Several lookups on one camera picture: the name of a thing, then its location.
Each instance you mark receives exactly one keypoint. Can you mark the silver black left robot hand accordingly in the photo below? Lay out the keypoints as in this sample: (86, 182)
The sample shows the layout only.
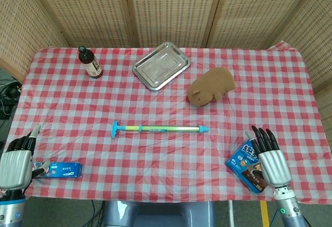
(15, 170)

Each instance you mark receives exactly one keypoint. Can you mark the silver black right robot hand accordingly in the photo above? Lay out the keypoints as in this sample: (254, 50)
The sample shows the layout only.
(273, 167)

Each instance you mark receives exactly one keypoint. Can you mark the green blue water squirter tube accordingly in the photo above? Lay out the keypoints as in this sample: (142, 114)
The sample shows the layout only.
(168, 128)

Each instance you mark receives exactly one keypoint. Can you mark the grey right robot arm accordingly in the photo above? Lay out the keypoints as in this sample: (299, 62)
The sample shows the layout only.
(288, 209)

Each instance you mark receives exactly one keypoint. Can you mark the blue chocolate cookie box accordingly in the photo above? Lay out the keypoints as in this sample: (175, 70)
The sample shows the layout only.
(238, 162)

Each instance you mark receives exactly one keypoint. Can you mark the long blue Oreo box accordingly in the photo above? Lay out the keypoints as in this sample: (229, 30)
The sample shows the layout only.
(64, 170)

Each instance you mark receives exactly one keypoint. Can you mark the brown capybara plush toy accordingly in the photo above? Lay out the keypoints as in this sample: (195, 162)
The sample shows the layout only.
(215, 82)

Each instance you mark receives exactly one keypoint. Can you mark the red white checkered tablecloth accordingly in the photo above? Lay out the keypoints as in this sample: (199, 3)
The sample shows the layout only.
(166, 159)

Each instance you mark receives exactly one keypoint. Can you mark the grey blue robot torso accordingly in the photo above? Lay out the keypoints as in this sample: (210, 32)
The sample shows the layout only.
(155, 211)

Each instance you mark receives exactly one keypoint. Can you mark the brown tea bottle black cap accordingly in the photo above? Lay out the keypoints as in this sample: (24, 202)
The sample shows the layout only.
(92, 66)

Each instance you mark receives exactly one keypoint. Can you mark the woven bamboo screen panel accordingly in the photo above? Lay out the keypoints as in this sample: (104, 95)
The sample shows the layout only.
(173, 12)
(259, 12)
(15, 30)
(85, 12)
(319, 43)

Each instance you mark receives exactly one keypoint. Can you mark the rectangular stainless steel tray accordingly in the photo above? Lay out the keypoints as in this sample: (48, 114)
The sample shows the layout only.
(160, 66)

